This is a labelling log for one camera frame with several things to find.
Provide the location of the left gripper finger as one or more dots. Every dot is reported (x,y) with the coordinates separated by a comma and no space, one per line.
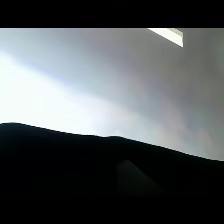
(133,180)

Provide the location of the black garment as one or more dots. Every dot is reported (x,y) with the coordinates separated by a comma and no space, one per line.
(50,160)

